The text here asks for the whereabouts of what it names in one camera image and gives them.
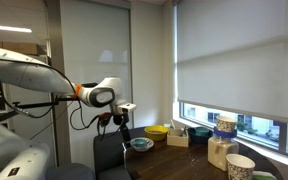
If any dark grey chair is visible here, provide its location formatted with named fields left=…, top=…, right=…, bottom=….
left=92, top=127, right=146, bottom=180

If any ceiling light strip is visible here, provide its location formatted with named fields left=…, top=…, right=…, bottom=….
left=0, top=23, right=33, bottom=34

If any dark blue bowl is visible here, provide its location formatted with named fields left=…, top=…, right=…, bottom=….
left=187, top=126, right=215, bottom=145

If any narrow white roller blind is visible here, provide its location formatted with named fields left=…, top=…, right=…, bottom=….
left=59, top=0, right=132, bottom=129

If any grey padded seat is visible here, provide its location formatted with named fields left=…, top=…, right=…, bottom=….
left=45, top=162, right=96, bottom=180

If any light wooden box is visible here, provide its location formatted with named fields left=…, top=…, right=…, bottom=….
left=166, top=127, right=190, bottom=148

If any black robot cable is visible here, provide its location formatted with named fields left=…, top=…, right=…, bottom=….
left=69, top=99, right=125, bottom=141

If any teal small cup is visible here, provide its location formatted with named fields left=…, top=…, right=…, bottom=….
left=195, top=126, right=211, bottom=137

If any blue patterned bowl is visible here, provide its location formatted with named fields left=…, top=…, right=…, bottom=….
left=130, top=137, right=155, bottom=153

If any yellow bowl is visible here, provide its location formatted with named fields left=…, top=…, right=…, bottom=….
left=143, top=125, right=170, bottom=142

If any plastic jar with blue lid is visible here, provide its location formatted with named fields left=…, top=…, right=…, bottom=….
left=207, top=127, right=240, bottom=172

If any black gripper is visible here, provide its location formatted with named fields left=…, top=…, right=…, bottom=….
left=112, top=112, right=133, bottom=144

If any black camera stand bar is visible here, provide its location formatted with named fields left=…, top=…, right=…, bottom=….
left=11, top=95, right=82, bottom=112

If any green white packet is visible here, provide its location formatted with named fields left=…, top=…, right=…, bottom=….
left=251, top=170, right=278, bottom=180

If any wide white roller blind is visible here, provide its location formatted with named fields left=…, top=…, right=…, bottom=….
left=176, top=0, right=288, bottom=127

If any small patterned paper cup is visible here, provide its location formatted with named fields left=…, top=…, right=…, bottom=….
left=215, top=115, right=238, bottom=134

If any large patterned paper cup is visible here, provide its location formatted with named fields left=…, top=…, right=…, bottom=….
left=225, top=153, right=256, bottom=180

